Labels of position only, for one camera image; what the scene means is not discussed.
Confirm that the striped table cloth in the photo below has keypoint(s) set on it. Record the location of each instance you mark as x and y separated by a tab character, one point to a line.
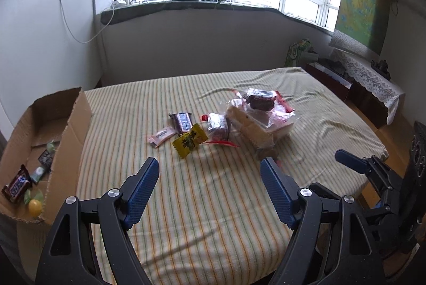
209	219

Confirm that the yellow candy packet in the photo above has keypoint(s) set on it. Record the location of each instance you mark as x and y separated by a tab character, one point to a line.
188	142

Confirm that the green mint candy packet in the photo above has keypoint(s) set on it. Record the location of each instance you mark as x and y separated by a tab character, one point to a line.
37	174

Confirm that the chocolate cake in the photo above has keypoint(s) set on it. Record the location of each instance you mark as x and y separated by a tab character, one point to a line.
263	100

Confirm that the green jelly cup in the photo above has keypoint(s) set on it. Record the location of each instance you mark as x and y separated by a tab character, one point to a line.
52	147

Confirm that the brown cardboard box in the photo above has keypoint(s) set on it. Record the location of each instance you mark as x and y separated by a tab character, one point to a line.
47	142

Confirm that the power strip on sill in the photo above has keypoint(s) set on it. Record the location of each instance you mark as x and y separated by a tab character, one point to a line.
118	4

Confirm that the bagged toast bread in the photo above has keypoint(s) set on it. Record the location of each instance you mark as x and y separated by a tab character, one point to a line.
263	128

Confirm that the red storage box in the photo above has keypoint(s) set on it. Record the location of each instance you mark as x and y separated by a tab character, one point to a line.
337	84

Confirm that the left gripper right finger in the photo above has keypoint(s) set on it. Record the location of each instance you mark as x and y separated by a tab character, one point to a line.
331	242

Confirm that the green shopping bag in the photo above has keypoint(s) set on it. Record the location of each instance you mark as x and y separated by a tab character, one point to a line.
300	54

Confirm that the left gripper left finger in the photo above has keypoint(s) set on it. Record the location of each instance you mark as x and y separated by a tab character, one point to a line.
69	256

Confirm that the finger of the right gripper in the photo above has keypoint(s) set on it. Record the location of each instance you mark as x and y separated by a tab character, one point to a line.
359	165

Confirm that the snickers bar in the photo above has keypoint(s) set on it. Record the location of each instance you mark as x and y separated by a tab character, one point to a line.
15	190
181	122

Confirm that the yellow ball candy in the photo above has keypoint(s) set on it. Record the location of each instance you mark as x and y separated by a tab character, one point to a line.
35	208

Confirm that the white cabinet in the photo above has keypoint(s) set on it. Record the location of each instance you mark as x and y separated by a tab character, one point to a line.
46	46

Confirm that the pink small candy packet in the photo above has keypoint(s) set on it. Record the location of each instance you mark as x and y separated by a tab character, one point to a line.
161	136

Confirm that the white lace cloth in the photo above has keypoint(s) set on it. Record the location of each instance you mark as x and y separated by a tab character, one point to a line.
386	91

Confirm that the black small snack packet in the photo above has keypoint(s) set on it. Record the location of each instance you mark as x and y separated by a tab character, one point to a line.
46	160

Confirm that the dark ornament on shelf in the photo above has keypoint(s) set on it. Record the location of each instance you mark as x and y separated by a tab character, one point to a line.
381	67

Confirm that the green leaf candy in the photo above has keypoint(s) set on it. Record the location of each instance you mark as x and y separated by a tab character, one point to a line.
33	195

